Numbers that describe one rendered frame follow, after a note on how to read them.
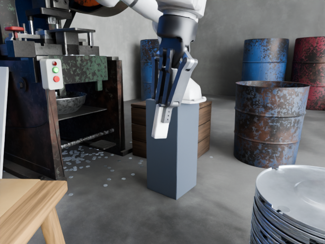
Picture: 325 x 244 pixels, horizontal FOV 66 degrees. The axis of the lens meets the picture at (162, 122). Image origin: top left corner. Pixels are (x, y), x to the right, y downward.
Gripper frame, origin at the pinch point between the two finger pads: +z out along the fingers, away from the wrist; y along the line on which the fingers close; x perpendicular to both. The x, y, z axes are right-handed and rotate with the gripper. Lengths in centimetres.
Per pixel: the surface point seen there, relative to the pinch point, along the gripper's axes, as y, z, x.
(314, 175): -15.7, 9.0, -37.6
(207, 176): 46, 45, -68
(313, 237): -27.0, 12.5, -16.3
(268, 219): -18.4, 15.0, -17.2
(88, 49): 115, -11, -18
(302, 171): -13.0, 9.3, -37.3
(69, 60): 98, -4, -4
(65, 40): 106, -14, -2
